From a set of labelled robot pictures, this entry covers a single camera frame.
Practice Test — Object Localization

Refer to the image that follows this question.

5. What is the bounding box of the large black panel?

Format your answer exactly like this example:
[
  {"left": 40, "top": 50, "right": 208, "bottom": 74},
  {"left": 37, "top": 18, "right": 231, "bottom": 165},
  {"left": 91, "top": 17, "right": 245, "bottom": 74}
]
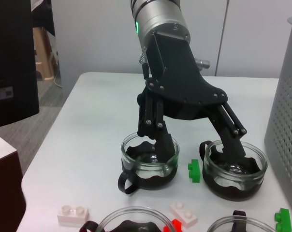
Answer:
[{"left": 0, "top": 0, "right": 40, "bottom": 130}]

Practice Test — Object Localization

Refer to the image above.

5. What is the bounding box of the green toy brick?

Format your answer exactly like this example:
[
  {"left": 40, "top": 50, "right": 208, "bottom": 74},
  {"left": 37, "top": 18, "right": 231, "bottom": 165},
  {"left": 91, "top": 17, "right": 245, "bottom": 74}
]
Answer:
[
  {"left": 274, "top": 207, "right": 292, "bottom": 232},
  {"left": 187, "top": 159, "right": 201, "bottom": 184}
]

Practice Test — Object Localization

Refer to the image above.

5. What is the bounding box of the translucent clear two-stud brick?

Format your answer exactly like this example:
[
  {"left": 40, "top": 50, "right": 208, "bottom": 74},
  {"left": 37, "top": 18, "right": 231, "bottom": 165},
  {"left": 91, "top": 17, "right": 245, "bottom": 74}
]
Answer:
[{"left": 57, "top": 204, "right": 90, "bottom": 227}]

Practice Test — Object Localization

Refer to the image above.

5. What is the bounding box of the glass teacup with black sleeve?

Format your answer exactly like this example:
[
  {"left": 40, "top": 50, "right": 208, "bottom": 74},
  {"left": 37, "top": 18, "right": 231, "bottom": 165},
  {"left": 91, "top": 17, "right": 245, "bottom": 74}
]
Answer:
[
  {"left": 206, "top": 210, "right": 279, "bottom": 232},
  {"left": 79, "top": 206, "right": 175, "bottom": 232},
  {"left": 117, "top": 132, "right": 180, "bottom": 195},
  {"left": 199, "top": 139, "right": 269, "bottom": 202}
]

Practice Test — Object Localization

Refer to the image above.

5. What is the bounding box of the left gripper dark cable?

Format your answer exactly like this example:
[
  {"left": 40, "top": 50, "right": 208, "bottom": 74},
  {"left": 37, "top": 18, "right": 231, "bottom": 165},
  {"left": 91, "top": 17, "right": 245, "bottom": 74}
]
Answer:
[{"left": 137, "top": 47, "right": 150, "bottom": 80}]

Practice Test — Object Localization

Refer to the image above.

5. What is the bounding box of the left gripper silver metal fitting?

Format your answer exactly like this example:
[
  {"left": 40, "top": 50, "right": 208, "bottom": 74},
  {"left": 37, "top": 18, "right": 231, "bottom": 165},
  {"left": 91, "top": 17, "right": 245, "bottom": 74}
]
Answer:
[{"left": 195, "top": 58, "right": 211, "bottom": 70}]

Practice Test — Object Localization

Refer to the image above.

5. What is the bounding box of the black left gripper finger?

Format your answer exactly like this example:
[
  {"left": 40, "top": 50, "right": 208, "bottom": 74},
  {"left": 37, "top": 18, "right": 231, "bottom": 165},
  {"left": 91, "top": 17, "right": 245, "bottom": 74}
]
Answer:
[{"left": 208, "top": 101, "right": 248, "bottom": 159}]

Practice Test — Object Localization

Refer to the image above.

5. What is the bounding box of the grey perforated storage bin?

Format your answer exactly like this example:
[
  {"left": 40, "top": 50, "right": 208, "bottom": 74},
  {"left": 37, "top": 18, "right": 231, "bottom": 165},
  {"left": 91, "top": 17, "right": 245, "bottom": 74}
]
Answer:
[{"left": 263, "top": 16, "right": 292, "bottom": 218}]

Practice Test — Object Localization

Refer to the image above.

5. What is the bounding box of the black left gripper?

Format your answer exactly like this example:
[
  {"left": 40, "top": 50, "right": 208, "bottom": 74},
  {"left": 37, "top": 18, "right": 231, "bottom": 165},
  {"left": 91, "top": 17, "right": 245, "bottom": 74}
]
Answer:
[{"left": 137, "top": 30, "right": 228, "bottom": 167}]

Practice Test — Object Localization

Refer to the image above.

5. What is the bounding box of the small red cube brick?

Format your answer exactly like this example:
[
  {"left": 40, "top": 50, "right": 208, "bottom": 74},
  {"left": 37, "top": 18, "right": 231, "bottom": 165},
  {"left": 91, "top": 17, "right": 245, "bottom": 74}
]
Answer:
[{"left": 163, "top": 218, "right": 183, "bottom": 232}]

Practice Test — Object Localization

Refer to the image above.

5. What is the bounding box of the white two-stud brick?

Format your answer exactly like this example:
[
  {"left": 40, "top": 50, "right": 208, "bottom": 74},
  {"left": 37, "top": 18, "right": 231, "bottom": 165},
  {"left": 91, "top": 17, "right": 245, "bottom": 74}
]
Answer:
[{"left": 169, "top": 202, "right": 199, "bottom": 228}]

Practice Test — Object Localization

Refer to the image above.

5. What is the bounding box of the beige plastic stool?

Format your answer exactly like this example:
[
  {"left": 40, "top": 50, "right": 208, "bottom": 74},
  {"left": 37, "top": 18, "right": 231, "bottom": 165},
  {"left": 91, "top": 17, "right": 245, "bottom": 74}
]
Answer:
[{"left": 32, "top": 26, "right": 59, "bottom": 82}]

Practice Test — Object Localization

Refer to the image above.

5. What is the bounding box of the person in white shirt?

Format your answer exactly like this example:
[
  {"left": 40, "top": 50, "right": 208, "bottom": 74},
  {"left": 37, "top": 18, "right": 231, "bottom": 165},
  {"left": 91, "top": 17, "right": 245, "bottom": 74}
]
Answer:
[{"left": 31, "top": 0, "right": 56, "bottom": 38}]

